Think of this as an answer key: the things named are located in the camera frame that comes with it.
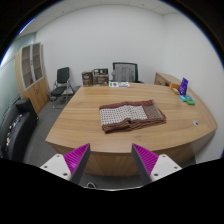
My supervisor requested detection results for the purple standing sign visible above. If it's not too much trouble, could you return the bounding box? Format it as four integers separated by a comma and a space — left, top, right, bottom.
177, 77, 189, 96

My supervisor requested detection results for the large brown cardboard box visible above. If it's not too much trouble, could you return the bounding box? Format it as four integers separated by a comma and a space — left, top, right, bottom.
92, 68, 110, 87

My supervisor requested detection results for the wooden glass-door cabinet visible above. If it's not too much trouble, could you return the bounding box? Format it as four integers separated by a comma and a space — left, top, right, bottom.
14, 41, 50, 115

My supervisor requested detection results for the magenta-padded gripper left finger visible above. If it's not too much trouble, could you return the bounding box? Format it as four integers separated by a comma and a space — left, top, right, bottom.
39, 143, 92, 185

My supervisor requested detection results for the black mesh office chair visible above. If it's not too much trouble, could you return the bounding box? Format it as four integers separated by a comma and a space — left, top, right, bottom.
111, 61, 144, 84

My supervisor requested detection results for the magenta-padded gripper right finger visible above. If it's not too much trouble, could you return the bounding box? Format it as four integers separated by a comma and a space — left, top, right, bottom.
131, 143, 183, 186

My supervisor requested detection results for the low wooden side cabinet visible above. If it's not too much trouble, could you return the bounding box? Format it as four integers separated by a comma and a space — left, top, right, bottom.
153, 72, 183, 88

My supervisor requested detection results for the brown patterned towel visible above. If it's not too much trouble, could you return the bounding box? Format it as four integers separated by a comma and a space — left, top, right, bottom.
98, 99, 167, 134

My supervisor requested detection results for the green small box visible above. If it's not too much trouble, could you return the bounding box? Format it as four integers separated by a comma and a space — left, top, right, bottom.
184, 95, 196, 106

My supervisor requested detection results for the white printed paper sheet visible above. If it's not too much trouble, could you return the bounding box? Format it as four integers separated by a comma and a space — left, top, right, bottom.
108, 80, 131, 89

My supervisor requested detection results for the orange box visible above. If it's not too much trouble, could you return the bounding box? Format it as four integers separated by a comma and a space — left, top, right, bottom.
169, 82, 182, 93

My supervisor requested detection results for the black sofa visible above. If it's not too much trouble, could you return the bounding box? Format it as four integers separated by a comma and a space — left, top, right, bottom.
0, 98, 39, 163

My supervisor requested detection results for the black visitor chair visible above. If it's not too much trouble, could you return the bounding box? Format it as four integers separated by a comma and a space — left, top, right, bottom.
48, 66, 76, 109

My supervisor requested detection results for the small brown cardboard box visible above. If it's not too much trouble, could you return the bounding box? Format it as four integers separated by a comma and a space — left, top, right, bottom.
81, 70, 94, 88

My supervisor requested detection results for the grey backpack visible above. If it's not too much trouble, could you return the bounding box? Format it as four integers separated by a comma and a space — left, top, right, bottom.
114, 65, 134, 83

